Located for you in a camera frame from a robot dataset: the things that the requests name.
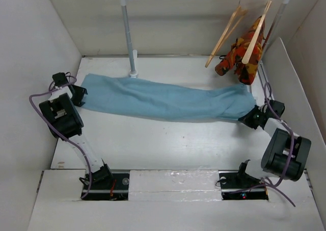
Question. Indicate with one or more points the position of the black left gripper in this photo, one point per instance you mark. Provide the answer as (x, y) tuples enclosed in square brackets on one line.
[(81, 93)]

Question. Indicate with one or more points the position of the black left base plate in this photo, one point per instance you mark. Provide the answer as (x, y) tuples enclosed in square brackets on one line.
[(117, 190)]

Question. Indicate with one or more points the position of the wooden hanger with garment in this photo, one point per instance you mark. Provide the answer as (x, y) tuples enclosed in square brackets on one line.
[(249, 51)]

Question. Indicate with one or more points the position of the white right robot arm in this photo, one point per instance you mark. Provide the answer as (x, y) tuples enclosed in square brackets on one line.
[(286, 153)]

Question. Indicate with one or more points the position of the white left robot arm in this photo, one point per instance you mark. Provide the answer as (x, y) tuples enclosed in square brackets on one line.
[(60, 110)]

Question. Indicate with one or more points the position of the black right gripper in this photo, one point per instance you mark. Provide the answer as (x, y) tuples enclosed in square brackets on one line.
[(247, 119)]

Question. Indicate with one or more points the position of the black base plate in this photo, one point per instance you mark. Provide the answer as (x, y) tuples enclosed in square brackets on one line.
[(240, 186), (117, 190)]

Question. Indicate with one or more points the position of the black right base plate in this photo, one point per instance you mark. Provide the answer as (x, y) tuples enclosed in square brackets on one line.
[(240, 186)]

